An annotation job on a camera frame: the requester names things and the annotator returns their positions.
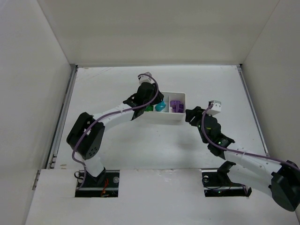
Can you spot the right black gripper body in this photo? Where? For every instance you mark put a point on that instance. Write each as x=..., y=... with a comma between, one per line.
x=197, y=116

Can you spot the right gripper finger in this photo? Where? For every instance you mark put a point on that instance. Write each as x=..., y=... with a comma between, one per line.
x=190, y=116
x=198, y=111

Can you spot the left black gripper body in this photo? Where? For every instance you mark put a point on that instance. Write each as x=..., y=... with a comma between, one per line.
x=151, y=99

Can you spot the small green lego brick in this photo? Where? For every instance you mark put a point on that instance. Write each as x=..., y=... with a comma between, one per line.
x=149, y=108

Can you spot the green teal lego stack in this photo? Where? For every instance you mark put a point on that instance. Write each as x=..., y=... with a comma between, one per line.
x=160, y=107

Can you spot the purple square lego brick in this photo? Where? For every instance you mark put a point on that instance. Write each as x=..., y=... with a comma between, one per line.
x=175, y=103

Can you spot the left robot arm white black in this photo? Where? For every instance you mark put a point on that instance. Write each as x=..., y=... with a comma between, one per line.
x=87, y=133

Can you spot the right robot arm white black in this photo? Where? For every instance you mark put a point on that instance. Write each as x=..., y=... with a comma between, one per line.
x=277, y=178

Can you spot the white three-compartment container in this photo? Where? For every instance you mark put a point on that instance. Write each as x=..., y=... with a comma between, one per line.
x=167, y=113

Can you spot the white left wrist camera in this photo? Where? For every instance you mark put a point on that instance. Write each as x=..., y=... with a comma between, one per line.
x=145, y=78

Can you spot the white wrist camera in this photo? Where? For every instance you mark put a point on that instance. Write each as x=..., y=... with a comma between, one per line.
x=214, y=107
x=145, y=78

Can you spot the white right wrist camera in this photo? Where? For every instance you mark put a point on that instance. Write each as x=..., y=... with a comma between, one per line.
x=214, y=107

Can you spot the right aluminium rail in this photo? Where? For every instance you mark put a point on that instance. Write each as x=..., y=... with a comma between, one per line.
x=239, y=68

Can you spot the aluminium rail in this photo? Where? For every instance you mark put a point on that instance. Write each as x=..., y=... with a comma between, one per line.
x=239, y=68
x=51, y=156

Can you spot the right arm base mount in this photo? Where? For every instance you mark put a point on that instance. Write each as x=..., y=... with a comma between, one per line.
x=216, y=183

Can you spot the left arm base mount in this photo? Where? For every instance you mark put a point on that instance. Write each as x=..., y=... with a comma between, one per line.
x=106, y=186

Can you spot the left aluminium rail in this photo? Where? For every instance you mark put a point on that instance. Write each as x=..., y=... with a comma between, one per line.
x=51, y=156

